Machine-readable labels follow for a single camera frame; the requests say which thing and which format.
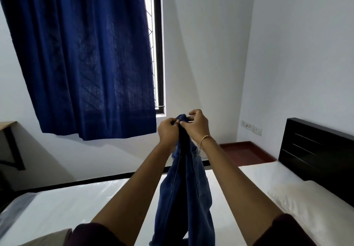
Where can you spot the white pillow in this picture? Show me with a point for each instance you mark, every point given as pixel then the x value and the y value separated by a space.
pixel 315 212

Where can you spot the wooden wall desk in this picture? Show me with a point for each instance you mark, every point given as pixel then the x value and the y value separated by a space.
pixel 11 143

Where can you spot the blue denim jeans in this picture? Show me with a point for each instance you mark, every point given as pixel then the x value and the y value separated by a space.
pixel 185 187

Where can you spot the person's right hand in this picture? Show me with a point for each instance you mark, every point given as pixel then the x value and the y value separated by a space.
pixel 199 125

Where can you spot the black wooden headboard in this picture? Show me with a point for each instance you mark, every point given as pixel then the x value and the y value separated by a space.
pixel 318 154

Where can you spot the dark maroon sleeve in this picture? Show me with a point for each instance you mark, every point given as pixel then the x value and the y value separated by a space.
pixel 284 230
pixel 91 234

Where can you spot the dark blue curtain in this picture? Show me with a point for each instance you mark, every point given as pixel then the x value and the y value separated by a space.
pixel 83 57

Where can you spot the white mattress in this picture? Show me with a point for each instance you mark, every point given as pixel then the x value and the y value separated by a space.
pixel 138 198

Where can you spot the person's left forearm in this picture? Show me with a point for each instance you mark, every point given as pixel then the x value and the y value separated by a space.
pixel 132 185

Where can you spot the black framed window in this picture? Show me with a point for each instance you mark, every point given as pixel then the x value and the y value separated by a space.
pixel 155 46

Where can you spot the person's right forearm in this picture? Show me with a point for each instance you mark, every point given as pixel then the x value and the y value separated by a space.
pixel 237 185

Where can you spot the person's left fingers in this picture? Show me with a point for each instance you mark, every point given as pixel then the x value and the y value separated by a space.
pixel 174 121

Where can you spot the white wall socket panel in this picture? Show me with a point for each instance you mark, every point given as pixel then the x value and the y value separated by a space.
pixel 251 127

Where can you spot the person's right thumb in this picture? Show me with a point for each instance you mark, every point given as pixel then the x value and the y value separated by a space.
pixel 184 124

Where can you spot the person's left hand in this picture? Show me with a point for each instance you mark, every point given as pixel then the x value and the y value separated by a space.
pixel 167 131

